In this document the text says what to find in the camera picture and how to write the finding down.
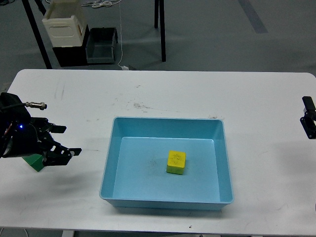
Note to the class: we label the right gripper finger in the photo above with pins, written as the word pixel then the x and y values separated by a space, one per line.
pixel 308 121

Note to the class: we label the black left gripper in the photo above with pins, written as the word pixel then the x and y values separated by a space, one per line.
pixel 33 138

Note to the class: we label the green block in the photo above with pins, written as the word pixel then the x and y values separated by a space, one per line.
pixel 35 162

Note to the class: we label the yellow block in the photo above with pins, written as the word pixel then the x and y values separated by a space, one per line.
pixel 176 162

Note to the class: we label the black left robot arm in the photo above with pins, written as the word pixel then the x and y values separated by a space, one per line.
pixel 14 111

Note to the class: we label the light blue plastic box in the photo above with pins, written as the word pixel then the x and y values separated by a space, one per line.
pixel 135 170

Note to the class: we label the black table legs center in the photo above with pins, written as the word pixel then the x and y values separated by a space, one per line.
pixel 159 20

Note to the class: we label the black plastic crate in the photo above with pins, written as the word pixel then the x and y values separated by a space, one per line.
pixel 73 56

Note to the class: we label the black table leg left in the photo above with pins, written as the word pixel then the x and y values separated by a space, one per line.
pixel 36 33

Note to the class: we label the grey plastic bin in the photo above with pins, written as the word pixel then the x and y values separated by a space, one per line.
pixel 100 47

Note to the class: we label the cream plastic crate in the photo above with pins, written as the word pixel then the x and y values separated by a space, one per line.
pixel 65 23

